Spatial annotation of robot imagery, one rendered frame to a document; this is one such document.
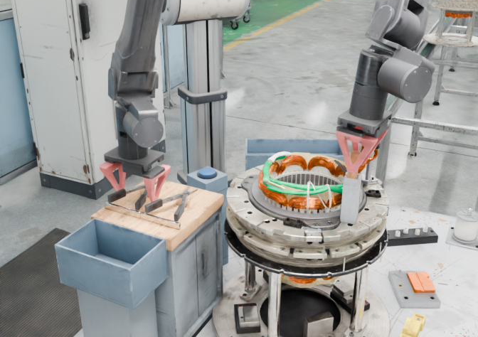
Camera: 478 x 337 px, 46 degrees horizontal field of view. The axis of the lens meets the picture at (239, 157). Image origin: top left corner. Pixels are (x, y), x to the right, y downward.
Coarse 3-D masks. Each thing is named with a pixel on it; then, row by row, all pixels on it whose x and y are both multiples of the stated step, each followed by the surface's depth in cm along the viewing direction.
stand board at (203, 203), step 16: (160, 192) 119; (176, 192) 119; (208, 192) 119; (144, 208) 113; (160, 208) 113; (176, 208) 113; (192, 208) 113; (208, 208) 113; (128, 224) 108; (144, 224) 108; (192, 224) 109; (176, 240) 104
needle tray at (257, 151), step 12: (252, 144) 147; (264, 144) 147; (276, 144) 147; (288, 144) 147; (300, 144) 147; (312, 144) 147; (324, 144) 147; (336, 144) 147; (252, 156) 137; (264, 156) 137; (336, 156) 137
